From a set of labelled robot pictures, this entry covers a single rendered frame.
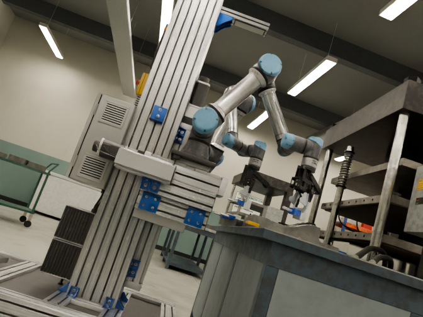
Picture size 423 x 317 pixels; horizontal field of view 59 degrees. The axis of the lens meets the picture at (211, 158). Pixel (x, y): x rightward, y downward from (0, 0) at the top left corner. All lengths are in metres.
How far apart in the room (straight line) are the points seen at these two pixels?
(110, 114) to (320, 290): 1.30
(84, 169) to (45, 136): 7.82
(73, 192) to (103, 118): 6.63
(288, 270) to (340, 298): 0.22
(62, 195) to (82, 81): 3.00
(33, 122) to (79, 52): 2.09
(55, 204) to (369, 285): 7.63
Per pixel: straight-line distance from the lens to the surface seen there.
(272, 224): 2.07
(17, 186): 9.78
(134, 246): 1.98
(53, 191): 8.68
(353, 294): 1.57
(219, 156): 2.43
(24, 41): 10.65
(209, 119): 1.71
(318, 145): 1.83
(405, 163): 2.63
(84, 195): 8.56
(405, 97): 2.63
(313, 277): 1.50
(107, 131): 2.00
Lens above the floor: 0.71
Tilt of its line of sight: 11 degrees up
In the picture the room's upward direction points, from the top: 18 degrees clockwise
